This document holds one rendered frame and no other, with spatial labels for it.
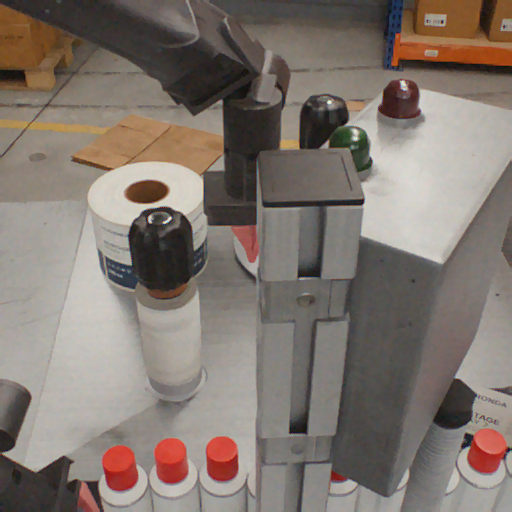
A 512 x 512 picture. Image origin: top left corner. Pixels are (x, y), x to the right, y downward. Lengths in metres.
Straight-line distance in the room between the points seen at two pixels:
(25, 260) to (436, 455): 1.02
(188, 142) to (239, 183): 2.75
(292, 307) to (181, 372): 0.65
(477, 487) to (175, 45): 0.53
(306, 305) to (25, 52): 3.78
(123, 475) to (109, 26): 0.42
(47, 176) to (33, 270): 1.95
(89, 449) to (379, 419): 0.64
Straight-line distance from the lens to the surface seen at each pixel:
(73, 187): 3.18
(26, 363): 1.19
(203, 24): 0.60
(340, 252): 0.31
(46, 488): 0.77
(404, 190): 0.35
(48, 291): 1.31
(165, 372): 0.97
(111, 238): 1.14
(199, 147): 3.38
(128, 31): 0.54
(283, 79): 0.71
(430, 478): 0.57
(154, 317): 0.90
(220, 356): 1.07
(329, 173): 0.31
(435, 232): 0.32
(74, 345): 1.12
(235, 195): 0.69
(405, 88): 0.41
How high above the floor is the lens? 1.66
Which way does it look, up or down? 38 degrees down
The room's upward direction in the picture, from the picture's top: straight up
